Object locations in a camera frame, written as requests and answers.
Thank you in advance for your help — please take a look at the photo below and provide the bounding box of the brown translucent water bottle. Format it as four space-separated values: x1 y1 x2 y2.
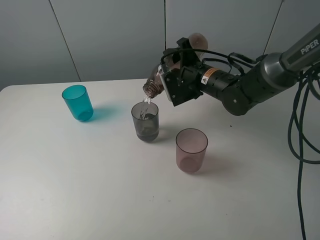
142 32 208 102

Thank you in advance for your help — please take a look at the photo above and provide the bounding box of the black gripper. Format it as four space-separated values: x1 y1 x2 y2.
177 37 208 87

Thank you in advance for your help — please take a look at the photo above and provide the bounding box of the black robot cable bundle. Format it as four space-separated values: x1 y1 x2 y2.
159 48 320 240

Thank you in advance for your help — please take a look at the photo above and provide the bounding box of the grey translucent plastic cup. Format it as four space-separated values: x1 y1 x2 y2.
131 102 159 142

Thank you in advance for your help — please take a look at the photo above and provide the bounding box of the teal translucent plastic cup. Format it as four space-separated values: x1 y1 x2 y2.
61 84 94 122

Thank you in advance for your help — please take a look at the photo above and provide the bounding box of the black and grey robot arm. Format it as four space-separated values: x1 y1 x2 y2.
167 26 320 116

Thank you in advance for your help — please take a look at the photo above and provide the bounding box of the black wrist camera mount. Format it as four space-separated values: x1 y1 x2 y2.
159 64 204 107

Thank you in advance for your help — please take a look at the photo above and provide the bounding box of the pink translucent plastic cup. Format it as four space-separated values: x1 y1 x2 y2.
175 128 209 174

